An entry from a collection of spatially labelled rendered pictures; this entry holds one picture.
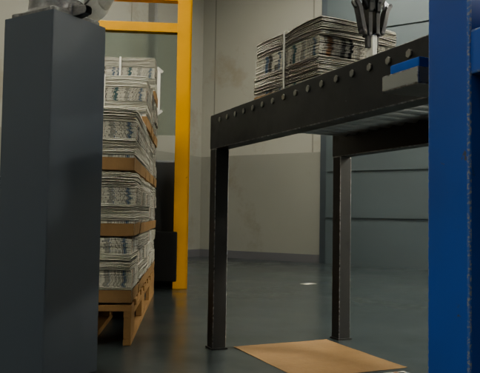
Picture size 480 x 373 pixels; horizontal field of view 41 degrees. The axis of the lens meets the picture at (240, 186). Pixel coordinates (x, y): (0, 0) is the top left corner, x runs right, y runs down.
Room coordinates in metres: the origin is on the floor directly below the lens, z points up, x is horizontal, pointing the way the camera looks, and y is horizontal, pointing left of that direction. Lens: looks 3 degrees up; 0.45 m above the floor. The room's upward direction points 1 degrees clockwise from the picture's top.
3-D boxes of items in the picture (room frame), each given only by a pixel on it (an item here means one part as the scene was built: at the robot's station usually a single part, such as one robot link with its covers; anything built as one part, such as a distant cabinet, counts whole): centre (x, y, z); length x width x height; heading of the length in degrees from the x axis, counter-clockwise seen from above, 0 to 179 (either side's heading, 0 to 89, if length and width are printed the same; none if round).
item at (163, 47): (3.93, 0.69, 1.28); 0.57 x 0.01 x 0.65; 95
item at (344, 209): (2.39, -0.38, 0.34); 0.06 x 0.06 x 0.68; 24
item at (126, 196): (2.76, 0.60, 0.42); 1.17 x 0.39 x 0.83; 5
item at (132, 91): (2.88, 0.61, 0.95); 0.38 x 0.29 x 0.23; 94
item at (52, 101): (1.81, 0.54, 0.50); 0.20 x 0.20 x 1.00; 58
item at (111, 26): (3.91, 0.69, 1.62); 0.75 x 0.06 x 0.06; 95
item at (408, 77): (1.12, -0.32, 0.70); 0.10 x 0.10 x 0.03; 24
